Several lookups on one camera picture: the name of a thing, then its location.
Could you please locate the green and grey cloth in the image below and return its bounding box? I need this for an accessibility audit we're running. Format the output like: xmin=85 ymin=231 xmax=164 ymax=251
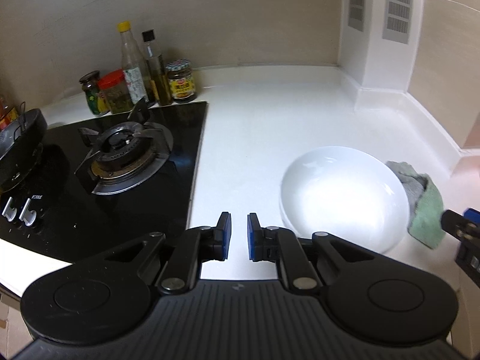
xmin=386 ymin=160 xmax=447 ymax=250

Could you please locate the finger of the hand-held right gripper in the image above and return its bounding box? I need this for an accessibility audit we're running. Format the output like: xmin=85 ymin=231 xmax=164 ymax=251
xmin=441 ymin=207 xmax=480 ymax=242
xmin=454 ymin=241 xmax=480 ymax=271

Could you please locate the black cap oil bottle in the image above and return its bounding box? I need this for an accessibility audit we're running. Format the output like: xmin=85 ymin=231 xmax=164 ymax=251
xmin=141 ymin=29 xmax=173 ymax=106

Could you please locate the checkered lid sauce jar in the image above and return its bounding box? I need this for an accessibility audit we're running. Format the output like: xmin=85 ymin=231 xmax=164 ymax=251
xmin=165 ymin=59 xmax=197 ymax=103

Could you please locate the narrow grey wall vent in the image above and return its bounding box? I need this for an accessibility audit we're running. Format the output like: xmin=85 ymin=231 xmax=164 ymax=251
xmin=347 ymin=0 xmax=367 ymax=33

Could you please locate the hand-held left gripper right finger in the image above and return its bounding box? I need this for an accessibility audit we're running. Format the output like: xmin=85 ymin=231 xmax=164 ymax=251
xmin=247 ymin=213 xmax=376 ymax=293

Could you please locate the gas burner with pan support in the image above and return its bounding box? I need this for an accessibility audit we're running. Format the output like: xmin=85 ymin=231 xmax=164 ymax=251
xmin=74 ymin=99 xmax=175 ymax=196

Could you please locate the silver stove knob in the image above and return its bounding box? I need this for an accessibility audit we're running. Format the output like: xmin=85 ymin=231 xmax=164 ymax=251
xmin=19 ymin=196 xmax=39 ymax=228
xmin=1 ymin=197 xmax=18 ymax=220

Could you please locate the black glass gas stove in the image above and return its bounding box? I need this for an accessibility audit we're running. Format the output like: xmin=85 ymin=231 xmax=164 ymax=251
xmin=0 ymin=100 xmax=209 ymax=267

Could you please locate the dark lid green label jar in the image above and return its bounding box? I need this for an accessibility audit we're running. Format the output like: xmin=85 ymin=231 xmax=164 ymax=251
xmin=79 ymin=70 xmax=110 ymax=116

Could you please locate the yellow cap clear bottle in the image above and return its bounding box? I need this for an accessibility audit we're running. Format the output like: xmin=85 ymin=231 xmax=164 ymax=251
xmin=116 ymin=20 xmax=150 ymax=106

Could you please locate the red label bottle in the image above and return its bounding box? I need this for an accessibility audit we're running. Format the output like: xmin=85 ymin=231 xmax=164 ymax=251
xmin=0 ymin=95 xmax=19 ymax=132

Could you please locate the red lid jar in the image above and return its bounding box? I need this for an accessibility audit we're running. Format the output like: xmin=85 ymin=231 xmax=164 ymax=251
xmin=98 ymin=69 xmax=134 ymax=115

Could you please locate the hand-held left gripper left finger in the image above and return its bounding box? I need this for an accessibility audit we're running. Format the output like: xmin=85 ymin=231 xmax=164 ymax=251
xmin=100 ymin=212 xmax=232 ymax=296

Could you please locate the black pot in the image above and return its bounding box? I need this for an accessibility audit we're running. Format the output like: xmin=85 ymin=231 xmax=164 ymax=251
xmin=0 ymin=101 xmax=70 ymax=196

